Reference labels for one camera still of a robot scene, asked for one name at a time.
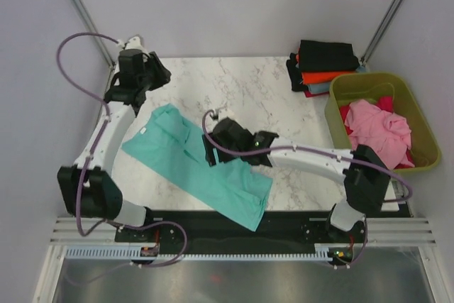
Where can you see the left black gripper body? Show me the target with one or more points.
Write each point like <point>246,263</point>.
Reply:
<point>155,76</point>

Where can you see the teal t shirt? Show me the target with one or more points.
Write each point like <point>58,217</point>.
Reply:
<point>172,146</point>

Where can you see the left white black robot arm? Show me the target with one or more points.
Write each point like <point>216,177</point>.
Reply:
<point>87,187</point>

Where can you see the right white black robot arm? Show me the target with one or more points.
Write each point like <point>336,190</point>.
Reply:
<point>364,177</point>

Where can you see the red folded t shirt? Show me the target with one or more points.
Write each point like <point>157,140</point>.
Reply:
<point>308,94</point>

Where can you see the black folded t shirt bottom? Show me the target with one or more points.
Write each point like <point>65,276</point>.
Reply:
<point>295,76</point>

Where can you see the black folded t shirt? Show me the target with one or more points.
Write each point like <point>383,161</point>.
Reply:
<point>317,56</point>
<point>295,76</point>

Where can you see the orange folded t shirt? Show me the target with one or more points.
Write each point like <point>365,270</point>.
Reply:
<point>309,78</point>

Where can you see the grey blue folded t shirt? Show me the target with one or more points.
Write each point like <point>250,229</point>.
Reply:
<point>324,87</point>

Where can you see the black folded t shirt top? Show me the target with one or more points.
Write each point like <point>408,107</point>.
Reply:
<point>317,56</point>

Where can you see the olive green plastic bin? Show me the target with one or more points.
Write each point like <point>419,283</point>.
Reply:
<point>377,109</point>

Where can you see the pink t shirt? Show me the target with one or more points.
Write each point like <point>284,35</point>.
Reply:
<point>381,132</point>

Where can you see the red t shirt in bin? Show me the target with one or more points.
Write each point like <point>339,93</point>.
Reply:
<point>386,104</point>

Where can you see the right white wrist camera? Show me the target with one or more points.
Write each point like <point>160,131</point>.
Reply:
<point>223,113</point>

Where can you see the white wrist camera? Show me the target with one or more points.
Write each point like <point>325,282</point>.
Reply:
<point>134,42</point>
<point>223,113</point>

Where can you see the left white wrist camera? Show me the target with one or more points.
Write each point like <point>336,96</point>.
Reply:
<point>134,42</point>

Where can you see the left aluminium frame post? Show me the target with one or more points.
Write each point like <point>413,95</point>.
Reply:
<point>90,26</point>

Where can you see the aluminium frame post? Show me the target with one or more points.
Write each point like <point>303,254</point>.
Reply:
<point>381,30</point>
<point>90,26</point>

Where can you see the white slotted cable duct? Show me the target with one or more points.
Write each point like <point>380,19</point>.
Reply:
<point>138,253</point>

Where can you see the right aluminium frame post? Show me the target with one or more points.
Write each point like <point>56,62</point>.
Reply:
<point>381,30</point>

